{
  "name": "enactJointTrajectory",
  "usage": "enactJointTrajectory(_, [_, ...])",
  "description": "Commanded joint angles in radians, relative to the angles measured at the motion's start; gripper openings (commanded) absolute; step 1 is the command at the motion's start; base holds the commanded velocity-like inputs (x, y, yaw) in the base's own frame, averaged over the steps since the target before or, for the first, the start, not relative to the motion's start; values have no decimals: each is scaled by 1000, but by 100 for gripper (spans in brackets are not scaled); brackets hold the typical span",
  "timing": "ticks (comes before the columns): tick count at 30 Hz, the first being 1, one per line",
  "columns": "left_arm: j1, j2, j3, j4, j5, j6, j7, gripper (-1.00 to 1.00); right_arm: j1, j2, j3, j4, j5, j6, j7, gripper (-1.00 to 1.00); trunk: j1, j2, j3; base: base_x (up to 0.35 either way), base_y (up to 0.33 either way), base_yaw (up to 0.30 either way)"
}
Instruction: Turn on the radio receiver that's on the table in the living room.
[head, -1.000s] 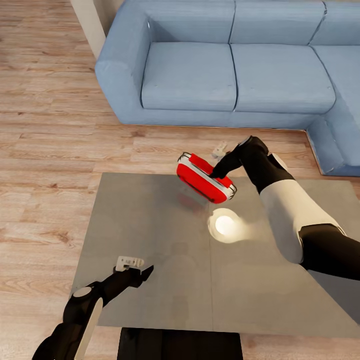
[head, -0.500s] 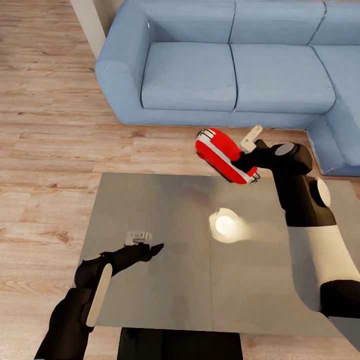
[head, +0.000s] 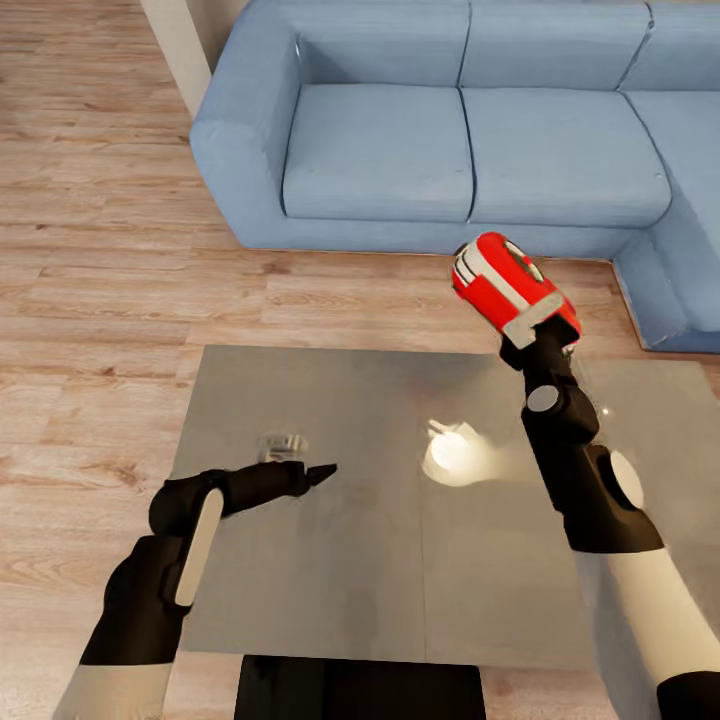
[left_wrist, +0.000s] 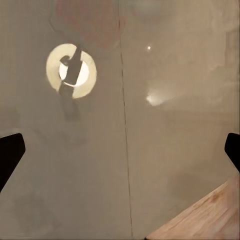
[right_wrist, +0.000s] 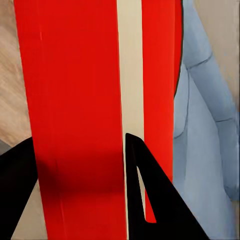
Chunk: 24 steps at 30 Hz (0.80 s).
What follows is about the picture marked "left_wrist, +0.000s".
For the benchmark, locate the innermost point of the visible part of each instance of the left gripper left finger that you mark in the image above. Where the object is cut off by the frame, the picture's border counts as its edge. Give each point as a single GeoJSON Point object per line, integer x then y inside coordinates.
{"type": "Point", "coordinates": [12, 148]}

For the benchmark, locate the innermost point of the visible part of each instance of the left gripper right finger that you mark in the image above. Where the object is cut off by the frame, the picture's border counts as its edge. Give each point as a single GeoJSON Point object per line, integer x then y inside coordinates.
{"type": "Point", "coordinates": [232, 148]}

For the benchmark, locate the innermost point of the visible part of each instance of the coffee table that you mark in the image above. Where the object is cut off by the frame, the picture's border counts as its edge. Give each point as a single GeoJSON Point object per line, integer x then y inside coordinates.
{"type": "Point", "coordinates": [124, 107]}

